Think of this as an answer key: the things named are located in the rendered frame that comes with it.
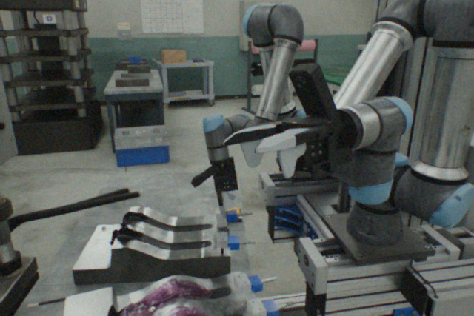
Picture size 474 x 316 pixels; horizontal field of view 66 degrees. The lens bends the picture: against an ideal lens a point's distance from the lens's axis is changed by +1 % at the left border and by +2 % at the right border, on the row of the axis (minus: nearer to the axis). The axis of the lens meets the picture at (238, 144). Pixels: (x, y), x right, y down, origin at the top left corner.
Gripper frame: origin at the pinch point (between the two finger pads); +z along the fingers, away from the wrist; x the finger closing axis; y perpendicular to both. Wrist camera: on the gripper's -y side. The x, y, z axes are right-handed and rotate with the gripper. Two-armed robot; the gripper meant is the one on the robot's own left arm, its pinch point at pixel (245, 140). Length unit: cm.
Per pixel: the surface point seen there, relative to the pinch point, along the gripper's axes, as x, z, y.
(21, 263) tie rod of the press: 102, 26, 52
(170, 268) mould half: 63, -12, 53
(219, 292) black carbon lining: 44, -19, 55
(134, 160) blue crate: 364, -106, 91
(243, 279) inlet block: 41, -25, 52
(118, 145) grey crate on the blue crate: 366, -91, 70
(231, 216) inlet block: 64, -38, 44
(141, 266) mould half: 67, -5, 51
